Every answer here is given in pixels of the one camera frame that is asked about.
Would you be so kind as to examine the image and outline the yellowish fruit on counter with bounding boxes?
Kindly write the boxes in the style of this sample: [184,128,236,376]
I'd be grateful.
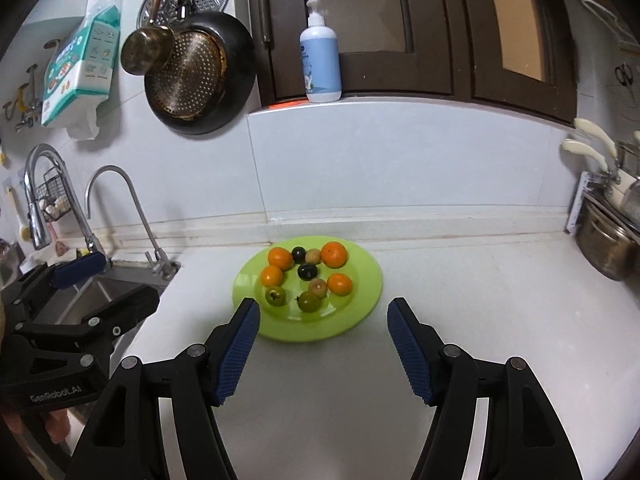
[296,292,322,313]

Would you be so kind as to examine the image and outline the green-yellow round fruit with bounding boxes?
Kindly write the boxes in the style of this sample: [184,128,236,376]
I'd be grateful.
[308,278,329,299]

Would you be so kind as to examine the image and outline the small brass saucepan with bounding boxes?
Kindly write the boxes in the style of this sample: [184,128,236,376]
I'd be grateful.
[120,25,175,76]

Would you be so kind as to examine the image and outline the person's left hand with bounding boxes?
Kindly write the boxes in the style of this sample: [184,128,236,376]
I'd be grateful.
[0,404,74,446]

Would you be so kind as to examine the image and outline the cream pan handle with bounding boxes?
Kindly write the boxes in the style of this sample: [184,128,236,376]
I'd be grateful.
[574,117,618,159]
[561,139,608,174]

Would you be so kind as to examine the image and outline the large chrome faucet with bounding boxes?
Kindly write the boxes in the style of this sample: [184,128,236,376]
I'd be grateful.
[24,143,105,255]

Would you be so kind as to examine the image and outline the brown-green round fruit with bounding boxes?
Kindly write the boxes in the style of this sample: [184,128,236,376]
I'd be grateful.
[305,248,322,266]

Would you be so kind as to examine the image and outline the large orange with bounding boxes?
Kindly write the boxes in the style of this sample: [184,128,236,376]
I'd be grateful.
[320,240,348,269]

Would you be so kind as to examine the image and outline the small orange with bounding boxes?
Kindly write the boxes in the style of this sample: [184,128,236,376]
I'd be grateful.
[326,273,354,297]

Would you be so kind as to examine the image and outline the blue soap dispenser bottle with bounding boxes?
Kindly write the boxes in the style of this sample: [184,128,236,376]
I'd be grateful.
[299,0,342,103]

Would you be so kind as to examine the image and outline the thin steel faucet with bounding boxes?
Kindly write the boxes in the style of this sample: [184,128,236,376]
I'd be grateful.
[84,164,180,281]

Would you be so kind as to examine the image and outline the dark plum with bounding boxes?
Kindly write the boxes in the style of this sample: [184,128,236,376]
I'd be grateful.
[297,263,319,282]
[291,246,307,264]

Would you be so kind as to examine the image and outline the white wire rack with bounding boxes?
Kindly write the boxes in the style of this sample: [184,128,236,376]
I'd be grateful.
[580,0,639,52]

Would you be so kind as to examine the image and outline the orange fruit front left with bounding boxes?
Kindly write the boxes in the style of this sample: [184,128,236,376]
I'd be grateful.
[268,246,294,271]

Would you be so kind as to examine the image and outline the teal paper towel pack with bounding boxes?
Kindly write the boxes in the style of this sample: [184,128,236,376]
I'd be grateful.
[41,4,120,141]

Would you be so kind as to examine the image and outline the green plate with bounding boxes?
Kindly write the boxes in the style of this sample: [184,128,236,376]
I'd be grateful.
[232,235,383,342]

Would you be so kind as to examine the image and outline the green fruit on plate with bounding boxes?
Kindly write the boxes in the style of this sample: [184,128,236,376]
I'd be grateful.
[265,286,288,307]

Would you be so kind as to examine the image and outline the steel sink basin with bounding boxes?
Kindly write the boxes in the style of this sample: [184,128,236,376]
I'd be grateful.
[29,263,172,361]

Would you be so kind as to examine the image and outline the dark plum right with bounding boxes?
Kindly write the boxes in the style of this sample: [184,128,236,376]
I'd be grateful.
[297,263,319,282]

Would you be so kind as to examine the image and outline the orange fruit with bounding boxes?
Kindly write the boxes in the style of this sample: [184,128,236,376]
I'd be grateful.
[268,246,294,271]
[259,264,284,287]

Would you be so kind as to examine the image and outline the dark plum left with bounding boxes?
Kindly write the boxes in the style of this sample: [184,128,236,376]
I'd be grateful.
[291,246,307,264]

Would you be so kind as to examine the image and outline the wire sink caddy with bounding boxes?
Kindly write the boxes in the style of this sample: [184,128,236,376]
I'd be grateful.
[36,168,70,222]

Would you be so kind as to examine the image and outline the steel pot on rack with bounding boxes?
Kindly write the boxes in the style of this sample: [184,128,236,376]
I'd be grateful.
[576,200,639,282]

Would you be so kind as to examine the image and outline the black frying pan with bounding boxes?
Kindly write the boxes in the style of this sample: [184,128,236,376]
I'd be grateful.
[144,11,256,136]

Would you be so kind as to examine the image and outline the black scissors on wall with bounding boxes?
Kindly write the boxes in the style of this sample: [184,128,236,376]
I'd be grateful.
[614,63,634,88]

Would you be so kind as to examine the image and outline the dark wooden window frame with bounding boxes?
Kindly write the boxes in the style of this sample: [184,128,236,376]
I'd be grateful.
[248,0,577,125]

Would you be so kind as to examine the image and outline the cream pan handle lower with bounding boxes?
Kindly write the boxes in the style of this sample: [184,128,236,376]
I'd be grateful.
[561,139,608,174]

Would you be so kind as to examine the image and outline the cream pan handle upper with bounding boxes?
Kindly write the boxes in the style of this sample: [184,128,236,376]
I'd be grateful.
[574,117,618,159]

